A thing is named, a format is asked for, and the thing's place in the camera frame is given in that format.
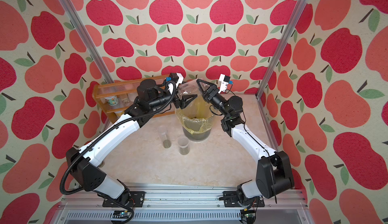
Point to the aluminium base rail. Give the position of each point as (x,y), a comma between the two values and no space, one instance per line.
(173,204)

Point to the grey bin with yellow bag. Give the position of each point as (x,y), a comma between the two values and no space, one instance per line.
(196,120)

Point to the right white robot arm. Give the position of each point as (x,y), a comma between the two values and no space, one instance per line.
(274,173)

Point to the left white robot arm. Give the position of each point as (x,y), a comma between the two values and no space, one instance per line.
(83,172)

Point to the right aluminium frame post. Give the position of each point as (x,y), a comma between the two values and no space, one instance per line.
(287,33)

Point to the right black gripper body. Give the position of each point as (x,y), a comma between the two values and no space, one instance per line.
(217,101)

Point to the short clear jar with beans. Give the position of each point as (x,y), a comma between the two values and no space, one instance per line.
(184,145)

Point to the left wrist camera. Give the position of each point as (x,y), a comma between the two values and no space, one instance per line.
(173,81)

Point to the left aluminium frame post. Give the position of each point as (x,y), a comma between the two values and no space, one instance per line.
(86,38)

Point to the tall clear jar with beans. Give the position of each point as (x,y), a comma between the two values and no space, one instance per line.
(163,134)

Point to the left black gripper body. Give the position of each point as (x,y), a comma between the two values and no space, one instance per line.
(157,103)

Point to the white printed cup on shelf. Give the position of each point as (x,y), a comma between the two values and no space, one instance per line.
(112,100)

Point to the orange wooden shelf rack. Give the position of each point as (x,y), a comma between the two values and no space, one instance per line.
(133,96)

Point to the small circuit board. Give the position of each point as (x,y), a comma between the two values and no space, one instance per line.
(121,214)

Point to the glass jar with mung beans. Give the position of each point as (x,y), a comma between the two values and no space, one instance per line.
(189,88)

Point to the aluminium frame post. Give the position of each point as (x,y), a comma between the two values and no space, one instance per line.
(287,33)
(86,38)

